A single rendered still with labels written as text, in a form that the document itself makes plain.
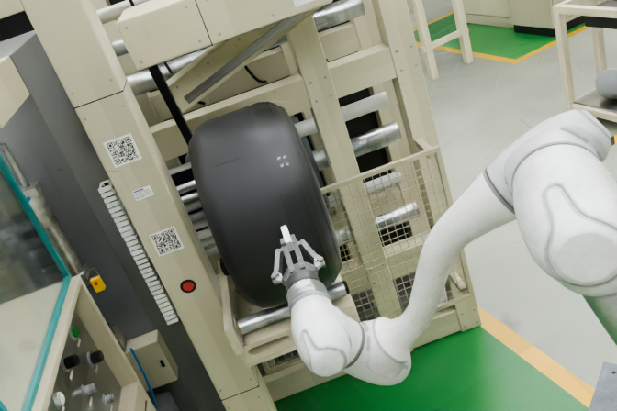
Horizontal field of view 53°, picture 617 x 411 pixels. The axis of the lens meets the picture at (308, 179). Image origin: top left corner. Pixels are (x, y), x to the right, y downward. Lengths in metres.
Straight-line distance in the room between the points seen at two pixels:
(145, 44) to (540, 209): 1.30
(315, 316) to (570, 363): 1.69
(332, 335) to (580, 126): 0.58
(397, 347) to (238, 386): 0.89
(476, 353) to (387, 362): 1.57
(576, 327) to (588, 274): 2.08
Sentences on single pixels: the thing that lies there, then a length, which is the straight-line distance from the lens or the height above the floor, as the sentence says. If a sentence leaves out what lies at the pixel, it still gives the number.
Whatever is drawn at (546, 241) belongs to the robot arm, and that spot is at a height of 1.50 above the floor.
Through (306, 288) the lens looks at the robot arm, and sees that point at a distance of 1.32.
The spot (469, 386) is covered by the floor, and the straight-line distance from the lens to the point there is 2.75.
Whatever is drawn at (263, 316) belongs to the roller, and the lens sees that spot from 1.87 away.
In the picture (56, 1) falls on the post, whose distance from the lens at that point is 1.62.
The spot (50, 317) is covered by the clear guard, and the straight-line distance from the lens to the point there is 1.57.
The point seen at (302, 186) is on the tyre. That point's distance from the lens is 1.57.
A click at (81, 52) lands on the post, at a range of 1.63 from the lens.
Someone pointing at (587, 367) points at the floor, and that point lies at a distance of 2.78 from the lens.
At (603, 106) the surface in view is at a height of 0.13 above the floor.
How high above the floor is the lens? 2.00
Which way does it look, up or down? 25 degrees down
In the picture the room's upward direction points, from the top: 19 degrees counter-clockwise
